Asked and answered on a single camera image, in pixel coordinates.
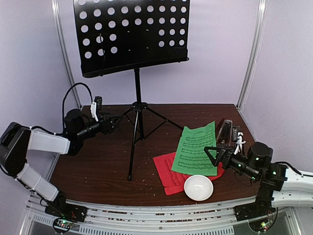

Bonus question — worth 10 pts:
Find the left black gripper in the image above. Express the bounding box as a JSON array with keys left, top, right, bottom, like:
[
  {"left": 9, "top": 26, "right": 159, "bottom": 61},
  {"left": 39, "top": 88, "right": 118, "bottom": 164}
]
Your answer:
[{"left": 76, "top": 112, "right": 123, "bottom": 140}]

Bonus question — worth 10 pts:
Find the green sheet music paper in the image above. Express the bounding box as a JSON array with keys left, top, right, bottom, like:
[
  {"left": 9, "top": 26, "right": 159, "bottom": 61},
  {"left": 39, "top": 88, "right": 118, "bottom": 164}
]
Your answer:
[{"left": 172, "top": 121, "right": 217, "bottom": 176}]

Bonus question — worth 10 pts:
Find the red wooden metronome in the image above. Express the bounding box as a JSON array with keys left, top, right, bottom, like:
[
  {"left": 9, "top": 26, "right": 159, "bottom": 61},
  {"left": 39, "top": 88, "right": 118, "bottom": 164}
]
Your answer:
[{"left": 216, "top": 118, "right": 232, "bottom": 148}]

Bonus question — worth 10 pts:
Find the red sheet music paper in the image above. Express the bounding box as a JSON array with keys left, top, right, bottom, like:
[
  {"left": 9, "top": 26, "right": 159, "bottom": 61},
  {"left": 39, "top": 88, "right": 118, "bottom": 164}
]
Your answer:
[{"left": 154, "top": 152, "right": 224, "bottom": 195}]

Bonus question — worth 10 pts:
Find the black perforated music stand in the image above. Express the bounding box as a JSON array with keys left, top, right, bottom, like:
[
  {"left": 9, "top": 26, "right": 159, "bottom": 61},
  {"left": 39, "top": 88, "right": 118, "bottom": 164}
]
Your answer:
[{"left": 72, "top": 0, "right": 191, "bottom": 182}]

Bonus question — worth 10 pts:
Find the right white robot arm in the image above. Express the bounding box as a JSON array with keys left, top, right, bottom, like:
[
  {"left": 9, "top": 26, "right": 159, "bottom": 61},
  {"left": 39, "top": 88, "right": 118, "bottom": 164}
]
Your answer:
[{"left": 204, "top": 142, "right": 313, "bottom": 216}]

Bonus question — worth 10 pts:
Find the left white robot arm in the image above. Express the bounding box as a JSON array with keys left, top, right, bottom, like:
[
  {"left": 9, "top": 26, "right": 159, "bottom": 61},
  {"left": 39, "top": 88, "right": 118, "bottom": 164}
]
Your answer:
[{"left": 0, "top": 109, "right": 123, "bottom": 217}]

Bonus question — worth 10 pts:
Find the white ceramic bowl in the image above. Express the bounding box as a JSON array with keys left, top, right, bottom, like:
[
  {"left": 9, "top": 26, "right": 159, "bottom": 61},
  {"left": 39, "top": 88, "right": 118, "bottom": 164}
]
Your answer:
[{"left": 184, "top": 175, "right": 214, "bottom": 201}]

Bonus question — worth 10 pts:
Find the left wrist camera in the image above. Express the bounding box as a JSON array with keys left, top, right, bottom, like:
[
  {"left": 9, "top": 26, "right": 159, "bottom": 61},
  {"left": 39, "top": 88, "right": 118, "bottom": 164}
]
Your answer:
[{"left": 90, "top": 96, "right": 102, "bottom": 122}]

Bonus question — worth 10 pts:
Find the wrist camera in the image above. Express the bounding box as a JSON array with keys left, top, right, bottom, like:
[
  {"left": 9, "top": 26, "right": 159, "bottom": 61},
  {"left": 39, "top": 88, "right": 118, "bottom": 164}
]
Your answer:
[
  {"left": 90, "top": 96, "right": 102, "bottom": 122},
  {"left": 232, "top": 126, "right": 246, "bottom": 155}
]

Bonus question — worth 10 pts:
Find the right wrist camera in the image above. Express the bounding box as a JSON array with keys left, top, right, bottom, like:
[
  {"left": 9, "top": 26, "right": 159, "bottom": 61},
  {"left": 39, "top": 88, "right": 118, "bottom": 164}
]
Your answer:
[{"left": 232, "top": 126, "right": 246, "bottom": 155}]

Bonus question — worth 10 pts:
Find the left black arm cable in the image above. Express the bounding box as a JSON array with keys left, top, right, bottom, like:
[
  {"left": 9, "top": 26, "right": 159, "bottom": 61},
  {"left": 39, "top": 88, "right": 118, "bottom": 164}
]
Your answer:
[{"left": 61, "top": 83, "right": 95, "bottom": 128}]

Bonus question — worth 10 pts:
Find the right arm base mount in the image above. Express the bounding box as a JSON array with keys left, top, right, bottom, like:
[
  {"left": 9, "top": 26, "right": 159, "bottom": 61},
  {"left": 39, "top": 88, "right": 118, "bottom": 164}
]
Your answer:
[{"left": 234, "top": 203, "right": 278, "bottom": 234}]

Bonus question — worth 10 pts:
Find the aluminium front rail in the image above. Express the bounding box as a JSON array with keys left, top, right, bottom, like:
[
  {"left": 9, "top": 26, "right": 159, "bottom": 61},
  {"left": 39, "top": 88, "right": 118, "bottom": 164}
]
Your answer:
[{"left": 18, "top": 195, "right": 303, "bottom": 235}]

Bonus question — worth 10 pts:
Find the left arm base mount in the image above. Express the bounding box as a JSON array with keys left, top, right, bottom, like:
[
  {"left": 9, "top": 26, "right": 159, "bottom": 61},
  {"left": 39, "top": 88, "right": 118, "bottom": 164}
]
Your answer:
[{"left": 45, "top": 191, "right": 88, "bottom": 235}]

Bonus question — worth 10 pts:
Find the left aluminium frame post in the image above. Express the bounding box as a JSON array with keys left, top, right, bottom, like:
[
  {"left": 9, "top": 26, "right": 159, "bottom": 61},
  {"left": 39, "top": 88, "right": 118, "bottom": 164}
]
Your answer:
[{"left": 50, "top": 0, "right": 83, "bottom": 111}]

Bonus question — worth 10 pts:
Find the aluminium frame post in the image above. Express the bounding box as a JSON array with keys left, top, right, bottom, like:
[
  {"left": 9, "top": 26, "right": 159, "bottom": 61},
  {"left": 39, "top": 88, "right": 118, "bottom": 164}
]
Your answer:
[
  {"left": 50, "top": 0, "right": 83, "bottom": 111},
  {"left": 237, "top": 0, "right": 268, "bottom": 111}
]

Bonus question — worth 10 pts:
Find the right aluminium frame post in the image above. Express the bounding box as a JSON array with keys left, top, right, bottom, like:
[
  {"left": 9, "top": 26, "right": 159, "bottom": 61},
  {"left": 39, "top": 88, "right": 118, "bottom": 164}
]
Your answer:
[{"left": 237, "top": 0, "right": 268, "bottom": 111}]

